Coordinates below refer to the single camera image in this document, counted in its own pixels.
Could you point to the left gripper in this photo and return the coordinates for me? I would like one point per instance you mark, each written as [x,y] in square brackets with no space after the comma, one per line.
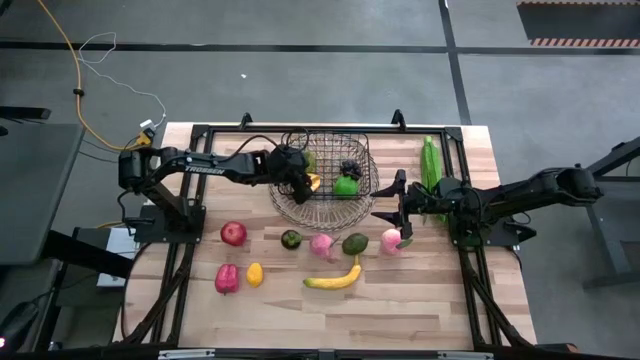
[286,165]

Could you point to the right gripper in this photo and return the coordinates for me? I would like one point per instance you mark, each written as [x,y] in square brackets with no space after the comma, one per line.
[420,200]

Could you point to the dark round mangosteen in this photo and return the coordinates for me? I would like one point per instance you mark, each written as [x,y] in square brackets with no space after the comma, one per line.
[291,240]

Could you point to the black grape bunch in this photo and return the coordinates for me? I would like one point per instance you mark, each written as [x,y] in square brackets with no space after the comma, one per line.
[351,169]

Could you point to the green avocado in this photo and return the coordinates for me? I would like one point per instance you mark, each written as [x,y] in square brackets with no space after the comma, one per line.
[355,244]

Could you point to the red pomegranate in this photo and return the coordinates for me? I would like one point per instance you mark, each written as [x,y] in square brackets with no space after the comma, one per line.
[233,233]

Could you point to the yellow lemon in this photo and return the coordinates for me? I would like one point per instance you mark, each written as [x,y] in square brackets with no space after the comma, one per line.
[254,274]

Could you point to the yellow banana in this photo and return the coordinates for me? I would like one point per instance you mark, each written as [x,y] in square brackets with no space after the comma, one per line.
[332,283]

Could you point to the red bell pepper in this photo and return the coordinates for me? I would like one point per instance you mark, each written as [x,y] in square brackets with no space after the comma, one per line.
[226,278]

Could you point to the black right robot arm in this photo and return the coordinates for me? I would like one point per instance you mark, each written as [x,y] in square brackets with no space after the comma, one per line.
[540,187]

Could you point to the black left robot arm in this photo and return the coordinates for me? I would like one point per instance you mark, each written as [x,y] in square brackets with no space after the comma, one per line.
[210,167]

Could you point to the green corn husk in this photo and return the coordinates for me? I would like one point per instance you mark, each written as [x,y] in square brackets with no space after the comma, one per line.
[430,160]

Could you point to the yellow power plug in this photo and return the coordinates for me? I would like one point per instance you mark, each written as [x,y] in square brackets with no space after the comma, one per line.
[145,138]

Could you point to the white power adapter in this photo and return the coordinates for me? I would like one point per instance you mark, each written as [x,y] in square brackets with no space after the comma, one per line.
[147,123]

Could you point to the white box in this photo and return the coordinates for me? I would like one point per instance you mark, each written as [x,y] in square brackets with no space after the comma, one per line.
[117,245]

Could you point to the grey metal table stand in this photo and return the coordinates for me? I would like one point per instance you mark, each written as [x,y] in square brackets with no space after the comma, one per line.
[607,240]

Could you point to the black hazard-striped floor mat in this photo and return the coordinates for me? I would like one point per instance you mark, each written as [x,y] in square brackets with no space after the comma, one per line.
[580,22]

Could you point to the grey side desk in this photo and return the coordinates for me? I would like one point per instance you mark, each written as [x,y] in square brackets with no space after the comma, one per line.
[35,190]

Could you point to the black device with LED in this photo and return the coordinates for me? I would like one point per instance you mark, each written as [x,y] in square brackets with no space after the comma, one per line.
[17,320]

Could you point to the black aluminium table frame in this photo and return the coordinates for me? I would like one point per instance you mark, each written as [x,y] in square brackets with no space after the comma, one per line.
[230,128]

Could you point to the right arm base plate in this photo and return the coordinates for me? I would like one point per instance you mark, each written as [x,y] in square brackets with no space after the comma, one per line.
[500,235]

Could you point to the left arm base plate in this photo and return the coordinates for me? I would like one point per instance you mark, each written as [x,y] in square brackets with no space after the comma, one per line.
[150,230]

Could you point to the silver aluminium rail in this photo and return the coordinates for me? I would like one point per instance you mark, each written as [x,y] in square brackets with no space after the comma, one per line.
[185,354]
[465,355]

